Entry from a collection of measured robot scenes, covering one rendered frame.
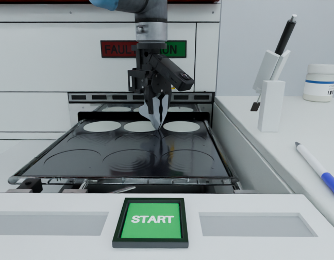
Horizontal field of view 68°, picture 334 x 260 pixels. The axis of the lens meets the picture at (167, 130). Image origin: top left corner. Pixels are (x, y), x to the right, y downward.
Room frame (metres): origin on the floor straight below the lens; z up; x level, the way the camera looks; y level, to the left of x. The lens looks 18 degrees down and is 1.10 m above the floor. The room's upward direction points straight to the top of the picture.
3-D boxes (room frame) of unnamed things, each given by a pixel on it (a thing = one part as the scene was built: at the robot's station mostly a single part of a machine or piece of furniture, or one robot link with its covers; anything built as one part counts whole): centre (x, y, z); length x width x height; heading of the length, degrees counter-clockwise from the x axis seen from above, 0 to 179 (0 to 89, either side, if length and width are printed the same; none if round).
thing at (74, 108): (0.74, 0.08, 0.89); 0.44 x 0.02 x 0.10; 90
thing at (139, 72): (0.62, 0.04, 1.05); 0.09 x 0.08 x 0.12; 52
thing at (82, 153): (0.53, 0.07, 0.90); 0.34 x 0.34 x 0.01; 0
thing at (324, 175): (0.26, -0.17, 0.97); 0.14 x 0.01 x 0.01; 170
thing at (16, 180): (0.35, 0.07, 0.90); 0.38 x 0.01 x 0.01; 90
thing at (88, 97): (0.75, 0.08, 0.96); 0.44 x 0.01 x 0.02; 90
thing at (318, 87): (0.68, -0.42, 1.01); 0.07 x 0.07 x 0.10
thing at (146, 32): (0.62, 0.04, 1.13); 0.08 x 0.08 x 0.05
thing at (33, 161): (0.53, 0.25, 0.90); 0.37 x 0.01 x 0.01; 0
